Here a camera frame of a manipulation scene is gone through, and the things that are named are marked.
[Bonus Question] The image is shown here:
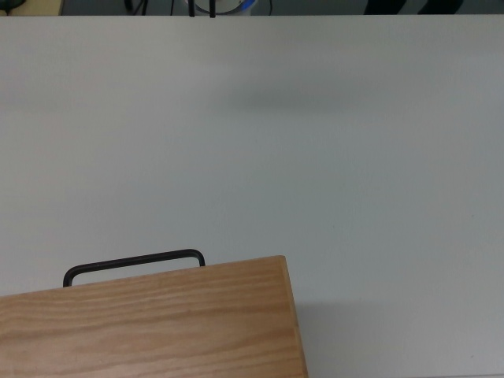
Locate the black metal drawer handle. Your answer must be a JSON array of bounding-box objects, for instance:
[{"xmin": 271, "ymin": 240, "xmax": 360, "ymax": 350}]
[{"xmin": 62, "ymin": 248, "xmax": 207, "ymax": 289}]

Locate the wooden cabinet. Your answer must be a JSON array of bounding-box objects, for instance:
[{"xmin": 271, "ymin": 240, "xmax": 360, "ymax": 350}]
[{"xmin": 0, "ymin": 254, "xmax": 309, "ymax": 378}]

